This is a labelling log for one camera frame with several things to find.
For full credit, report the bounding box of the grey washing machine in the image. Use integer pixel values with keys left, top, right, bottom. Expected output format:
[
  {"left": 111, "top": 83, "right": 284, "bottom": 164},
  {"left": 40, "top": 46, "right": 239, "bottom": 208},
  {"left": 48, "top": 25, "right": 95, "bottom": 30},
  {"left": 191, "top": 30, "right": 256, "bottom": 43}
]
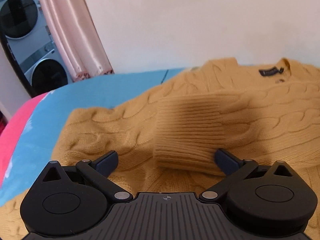
[
  {"left": 20, "top": 43, "right": 73, "bottom": 94},
  {"left": 1, "top": 0, "right": 53, "bottom": 64}
]

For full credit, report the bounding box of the pink satin curtain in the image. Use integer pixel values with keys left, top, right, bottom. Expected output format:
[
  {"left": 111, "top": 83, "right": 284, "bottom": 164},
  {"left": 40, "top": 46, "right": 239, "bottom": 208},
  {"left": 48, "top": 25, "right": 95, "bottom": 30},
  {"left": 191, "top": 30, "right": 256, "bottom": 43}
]
[{"left": 40, "top": 0, "right": 114, "bottom": 81}]

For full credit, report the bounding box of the upper grey washing machine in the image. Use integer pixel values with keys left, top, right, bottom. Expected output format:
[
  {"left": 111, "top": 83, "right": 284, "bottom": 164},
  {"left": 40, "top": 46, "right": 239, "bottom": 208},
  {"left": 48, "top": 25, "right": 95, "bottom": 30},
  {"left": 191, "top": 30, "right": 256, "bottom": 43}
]
[{"left": 1, "top": 0, "right": 53, "bottom": 64}]

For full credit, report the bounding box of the lower grey washing machine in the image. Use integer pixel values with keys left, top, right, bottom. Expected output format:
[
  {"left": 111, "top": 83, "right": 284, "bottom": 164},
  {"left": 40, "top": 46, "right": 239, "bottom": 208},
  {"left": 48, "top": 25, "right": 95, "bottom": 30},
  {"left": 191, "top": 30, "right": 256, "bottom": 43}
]
[{"left": 20, "top": 43, "right": 73, "bottom": 94}]

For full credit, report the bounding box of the blue and pink bedsheet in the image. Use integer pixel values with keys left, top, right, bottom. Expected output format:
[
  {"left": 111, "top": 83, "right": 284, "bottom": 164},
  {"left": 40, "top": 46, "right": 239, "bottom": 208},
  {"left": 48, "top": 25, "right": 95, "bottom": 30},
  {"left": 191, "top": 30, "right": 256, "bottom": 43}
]
[{"left": 1, "top": 69, "right": 181, "bottom": 205}]

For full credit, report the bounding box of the mustard cable-knit sweater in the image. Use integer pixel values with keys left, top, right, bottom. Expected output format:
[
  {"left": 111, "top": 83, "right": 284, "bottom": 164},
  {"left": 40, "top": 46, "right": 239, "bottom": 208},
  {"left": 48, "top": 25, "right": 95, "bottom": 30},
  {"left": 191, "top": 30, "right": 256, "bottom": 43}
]
[{"left": 1, "top": 58, "right": 319, "bottom": 239}]

